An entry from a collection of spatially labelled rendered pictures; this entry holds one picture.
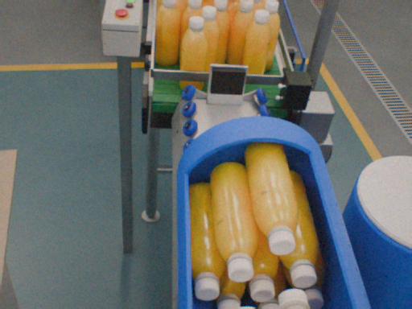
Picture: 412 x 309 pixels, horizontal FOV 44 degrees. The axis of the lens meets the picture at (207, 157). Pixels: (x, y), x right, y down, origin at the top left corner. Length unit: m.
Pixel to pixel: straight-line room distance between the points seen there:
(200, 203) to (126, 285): 1.25
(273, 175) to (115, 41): 0.75
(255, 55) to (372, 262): 0.71
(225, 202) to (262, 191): 0.07
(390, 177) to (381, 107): 2.14
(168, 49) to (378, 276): 0.89
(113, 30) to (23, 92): 1.71
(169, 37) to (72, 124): 1.37
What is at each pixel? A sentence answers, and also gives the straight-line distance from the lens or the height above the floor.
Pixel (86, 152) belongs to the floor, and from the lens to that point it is 2.66.
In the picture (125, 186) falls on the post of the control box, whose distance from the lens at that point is 1.93.
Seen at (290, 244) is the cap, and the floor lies 1.18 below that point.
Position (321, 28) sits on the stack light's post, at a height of 0.99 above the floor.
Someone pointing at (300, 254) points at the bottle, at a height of 1.13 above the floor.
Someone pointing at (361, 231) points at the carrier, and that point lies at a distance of 1.11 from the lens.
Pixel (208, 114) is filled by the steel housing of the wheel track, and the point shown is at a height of 0.93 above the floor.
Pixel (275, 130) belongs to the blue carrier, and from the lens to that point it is 0.89.
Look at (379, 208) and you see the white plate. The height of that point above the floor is 1.04.
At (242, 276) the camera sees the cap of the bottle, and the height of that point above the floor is 1.12.
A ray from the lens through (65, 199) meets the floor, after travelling 2.44.
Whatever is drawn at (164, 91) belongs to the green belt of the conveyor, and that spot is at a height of 0.90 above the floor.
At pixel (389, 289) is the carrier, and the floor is 0.90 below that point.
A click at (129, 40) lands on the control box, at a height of 1.05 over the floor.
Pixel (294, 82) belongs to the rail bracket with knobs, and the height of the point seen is 1.00.
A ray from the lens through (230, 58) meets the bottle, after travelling 1.63.
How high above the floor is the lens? 1.78
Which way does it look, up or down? 42 degrees down
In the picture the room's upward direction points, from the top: 7 degrees clockwise
